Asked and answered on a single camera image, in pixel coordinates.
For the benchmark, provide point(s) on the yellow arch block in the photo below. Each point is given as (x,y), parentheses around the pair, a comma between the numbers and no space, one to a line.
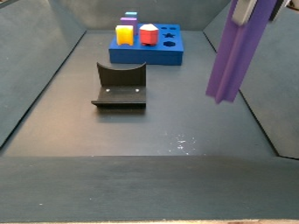
(124,34)

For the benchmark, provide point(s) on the black curved plastic stand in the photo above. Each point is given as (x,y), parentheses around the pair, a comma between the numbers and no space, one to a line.
(121,87)

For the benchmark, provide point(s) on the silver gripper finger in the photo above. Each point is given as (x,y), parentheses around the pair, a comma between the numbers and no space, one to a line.
(242,11)

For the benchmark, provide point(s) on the purple rectangular block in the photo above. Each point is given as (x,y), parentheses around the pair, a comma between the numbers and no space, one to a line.
(129,21)

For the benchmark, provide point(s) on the purple star-shaped prism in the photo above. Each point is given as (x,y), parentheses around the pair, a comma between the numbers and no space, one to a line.
(236,49)

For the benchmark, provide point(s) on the blue shape sorter board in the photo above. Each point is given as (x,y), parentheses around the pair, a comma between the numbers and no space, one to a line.
(165,53)

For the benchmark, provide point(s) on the red pentagon block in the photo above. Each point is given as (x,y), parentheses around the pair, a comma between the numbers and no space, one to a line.
(148,34)

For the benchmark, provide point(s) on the light blue rectangular block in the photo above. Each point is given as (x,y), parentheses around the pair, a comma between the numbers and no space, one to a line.
(130,14)

